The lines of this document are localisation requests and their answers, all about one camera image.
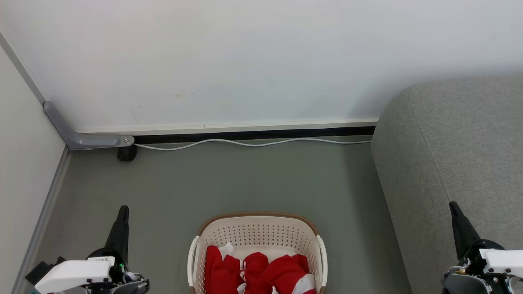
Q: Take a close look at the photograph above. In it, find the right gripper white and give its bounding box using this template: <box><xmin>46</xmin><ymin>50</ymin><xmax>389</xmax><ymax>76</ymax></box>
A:
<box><xmin>442</xmin><ymin>201</ymin><xmax>523</xmax><ymax>294</ymax></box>

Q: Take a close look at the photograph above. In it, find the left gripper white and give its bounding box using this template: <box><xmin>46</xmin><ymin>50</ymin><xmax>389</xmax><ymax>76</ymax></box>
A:
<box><xmin>35</xmin><ymin>205</ymin><xmax>150</xmax><ymax>294</ymax></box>

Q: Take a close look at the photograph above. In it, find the red and white garment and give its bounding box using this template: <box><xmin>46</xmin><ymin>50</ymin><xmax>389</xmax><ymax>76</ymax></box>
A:
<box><xmin>204</xmin><ymin>243</ymin><xmax>317</xmax><ymax>294</ymax></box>

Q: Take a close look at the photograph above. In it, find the grey fabric sofa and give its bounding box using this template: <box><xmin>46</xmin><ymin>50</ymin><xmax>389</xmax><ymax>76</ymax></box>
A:
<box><xmin>371</xmin><ymin>76</ymin><xmax>523</xmax><ymax>294</ymax></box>

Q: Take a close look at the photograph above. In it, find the black caster wheel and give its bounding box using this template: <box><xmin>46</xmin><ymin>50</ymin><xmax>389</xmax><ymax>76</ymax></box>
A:
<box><xmin>117</xmin><ymin>146</ymin><xmax>138</xmax><ymax>162</ymax></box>

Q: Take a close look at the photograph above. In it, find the cream perforated laundry basket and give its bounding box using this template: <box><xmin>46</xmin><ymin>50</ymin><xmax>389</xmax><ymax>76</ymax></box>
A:
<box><xmin>187</xmin><ymin>212</ymin><xmax>328</xmax><ymax>294</ymax></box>

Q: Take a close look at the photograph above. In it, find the grey partition floor rail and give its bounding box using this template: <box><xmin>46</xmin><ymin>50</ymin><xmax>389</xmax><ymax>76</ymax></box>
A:
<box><xmin>11</xmin><ymin>147</ymin><xmax>72</xmax><ymax>294</ymax></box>

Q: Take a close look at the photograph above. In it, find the grey metal floor bracket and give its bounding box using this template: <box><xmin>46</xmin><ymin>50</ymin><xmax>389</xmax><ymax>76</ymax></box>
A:
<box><xmin>43</xmin><ymin>101</ymin><xmax>135</xmax><ymax>150</ymax></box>

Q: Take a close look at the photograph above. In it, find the white wall base strip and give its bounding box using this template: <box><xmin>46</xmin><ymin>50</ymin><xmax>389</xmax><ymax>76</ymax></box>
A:
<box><xmin>76</xmin><ymin>118</ymin><xmax>379</xmax><ymax>136</ymax></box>

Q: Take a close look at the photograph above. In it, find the white power cable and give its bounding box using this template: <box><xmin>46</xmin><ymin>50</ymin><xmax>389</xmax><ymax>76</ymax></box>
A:
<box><xmin>133</xmin><ymin>138</ymin><xmax>372</xmax><ymax>151</ymax></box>

